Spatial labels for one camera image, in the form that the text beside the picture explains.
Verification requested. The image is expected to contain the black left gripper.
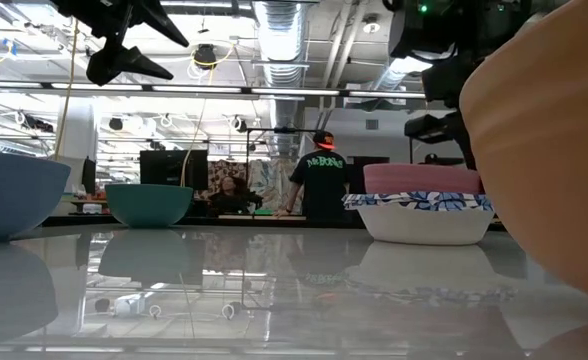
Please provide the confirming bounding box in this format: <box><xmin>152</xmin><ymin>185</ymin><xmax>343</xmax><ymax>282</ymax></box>
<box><xmin>48</xmin><ymin>0</ymin><xmax>190</xmax><ymax>87</ymax></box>

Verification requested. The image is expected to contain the small black monitor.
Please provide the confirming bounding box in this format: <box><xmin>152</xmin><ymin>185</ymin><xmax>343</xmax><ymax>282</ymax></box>
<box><xmin>80</xmin><ymin>157</ymin><xmax>98</xmax><ymax>196</ymax></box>

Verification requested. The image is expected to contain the peach plastic bowl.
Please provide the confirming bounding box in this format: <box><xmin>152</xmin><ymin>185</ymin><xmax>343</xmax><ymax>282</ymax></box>
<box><xmin>459</xmin><ymin>0</ymin><xmax>588</xmax><ymax>307</ymax></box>

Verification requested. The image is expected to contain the teal plastic bowl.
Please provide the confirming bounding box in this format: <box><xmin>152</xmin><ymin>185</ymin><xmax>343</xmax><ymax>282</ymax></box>
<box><xmin>104</xmin><ymin>183</ymin><xmax>195</xmax><ymax>230</ymax></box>

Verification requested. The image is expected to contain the person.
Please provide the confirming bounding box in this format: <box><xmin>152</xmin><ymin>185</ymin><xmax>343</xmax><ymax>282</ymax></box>
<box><xmin>207</xmin><ymin>174</ymin><xmax>265</xmax><ymax>218</ymax></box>
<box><xmin>275</xmin><ymin>130</ymin><xmax>351</xmax><ymax>222</ymax></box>

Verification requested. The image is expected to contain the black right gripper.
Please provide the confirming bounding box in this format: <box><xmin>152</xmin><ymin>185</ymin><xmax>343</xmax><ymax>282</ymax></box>
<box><xmin>387</xmin><ymin>0</ymin><xmax>530</xmax><ymax>171</ymax></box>

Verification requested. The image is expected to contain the pale patterned cloth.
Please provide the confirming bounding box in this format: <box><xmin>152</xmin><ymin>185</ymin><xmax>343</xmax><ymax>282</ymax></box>
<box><xmin>246</xmin><ymin>158</ymin><xmax>303</xmax><ymax>214</ymax></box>

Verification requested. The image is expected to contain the blue plastic bowl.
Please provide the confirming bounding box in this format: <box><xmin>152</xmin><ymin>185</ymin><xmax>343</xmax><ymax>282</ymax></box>
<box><xmin>0</xmin><ymin>148</ymin><xmax>72</xmax><ymax>245</ymax></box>

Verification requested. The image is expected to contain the yellow hanging cable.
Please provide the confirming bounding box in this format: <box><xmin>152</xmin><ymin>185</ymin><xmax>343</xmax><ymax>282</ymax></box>
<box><xmin>52</xmin><ymin>19</ymin><xmax>81</xmax><ymax>162</ymax></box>
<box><xmin>178</xmin><ymin>43</ymin><xmax>236</xmax><ymax>189</ymax></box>

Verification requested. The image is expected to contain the black frame beam with lights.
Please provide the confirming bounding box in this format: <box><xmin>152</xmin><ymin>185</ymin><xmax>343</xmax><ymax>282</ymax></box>
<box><xmin>0</xmin><ymin>80</ymin><xmax>428</xmax><ymax>100</ymax></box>

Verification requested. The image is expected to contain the black metal stand frame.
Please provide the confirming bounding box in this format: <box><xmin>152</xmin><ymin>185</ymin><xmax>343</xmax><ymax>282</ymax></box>
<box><xmin>245</xmin><ymin>126</ymin><xmax>326</xmax><ymax>221</ymax></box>

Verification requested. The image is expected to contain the pink plastic bowl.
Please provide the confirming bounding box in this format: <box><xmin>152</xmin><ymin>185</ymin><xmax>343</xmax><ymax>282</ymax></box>
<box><xmin>362</xmin><ymin>162</ymin><xmax>484</xmax><ymax>196</ymax></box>

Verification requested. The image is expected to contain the black round camera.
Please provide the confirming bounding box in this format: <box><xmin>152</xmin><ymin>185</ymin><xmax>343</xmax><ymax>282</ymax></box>
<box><xmin>192</xmin><ymin>43</ymin><xmax>219</xmax><ymax>71</ymax></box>

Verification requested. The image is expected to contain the blue patterned paper bowl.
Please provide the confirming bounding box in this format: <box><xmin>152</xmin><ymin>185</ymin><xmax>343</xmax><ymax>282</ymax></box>
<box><xmin>342</xmin><ymin>192</ymin><xmax>495</xmax><ymax>205</ymax></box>
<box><xmin>342</xmin><ymin>193</ymin><xmax>496</xmax><ymax>247</ymax></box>

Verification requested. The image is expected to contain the brown patterned cloth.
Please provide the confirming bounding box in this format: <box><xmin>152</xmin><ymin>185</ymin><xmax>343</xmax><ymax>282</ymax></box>
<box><xmin>207</xmin><ymin>159</ymin><xmax>249</xmax><ymax>201</ymax></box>

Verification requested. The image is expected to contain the cluttered work table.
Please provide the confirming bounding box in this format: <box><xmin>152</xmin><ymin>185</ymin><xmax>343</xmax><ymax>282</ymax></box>
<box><xmin>63</xmin><ymin>192</ymin><xmax>109</xmax><ymax>216</ymax></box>

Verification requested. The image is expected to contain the wooden table top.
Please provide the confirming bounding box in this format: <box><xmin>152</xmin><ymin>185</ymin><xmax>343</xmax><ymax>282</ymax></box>
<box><xmin>217</xmin><ymin>214</ymin><xmax>308</xmax><ymax>222</ymax></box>

